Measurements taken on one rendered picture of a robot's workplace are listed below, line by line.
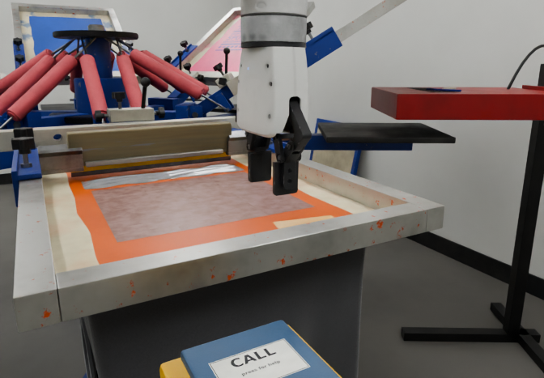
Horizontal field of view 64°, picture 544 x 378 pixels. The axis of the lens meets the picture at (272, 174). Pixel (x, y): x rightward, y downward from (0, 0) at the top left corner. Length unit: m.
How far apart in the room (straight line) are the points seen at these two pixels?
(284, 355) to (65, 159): 0.75
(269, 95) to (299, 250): 0.21
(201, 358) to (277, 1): 0.35
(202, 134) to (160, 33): 4.30
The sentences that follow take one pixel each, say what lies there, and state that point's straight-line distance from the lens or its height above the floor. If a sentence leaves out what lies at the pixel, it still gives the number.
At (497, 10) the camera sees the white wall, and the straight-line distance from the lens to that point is 2.79.
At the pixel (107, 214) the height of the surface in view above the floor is 0.96.
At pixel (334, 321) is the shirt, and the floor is 0.78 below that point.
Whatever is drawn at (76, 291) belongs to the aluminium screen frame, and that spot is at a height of 0.98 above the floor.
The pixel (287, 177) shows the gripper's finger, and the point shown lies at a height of 1.08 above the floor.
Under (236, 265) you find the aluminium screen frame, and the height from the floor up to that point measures 0.97.
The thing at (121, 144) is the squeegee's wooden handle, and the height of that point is 1.03.
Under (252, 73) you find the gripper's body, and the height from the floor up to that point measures 1.19.
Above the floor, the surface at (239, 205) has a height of 0.96.
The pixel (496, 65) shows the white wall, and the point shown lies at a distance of 2.75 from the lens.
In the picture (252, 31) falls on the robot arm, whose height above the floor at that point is 1.24.
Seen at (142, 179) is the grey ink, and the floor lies 0.96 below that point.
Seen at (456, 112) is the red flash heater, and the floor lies 1.04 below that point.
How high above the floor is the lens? 1.20
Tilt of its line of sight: 14 degrees down
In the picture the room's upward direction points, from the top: straight up
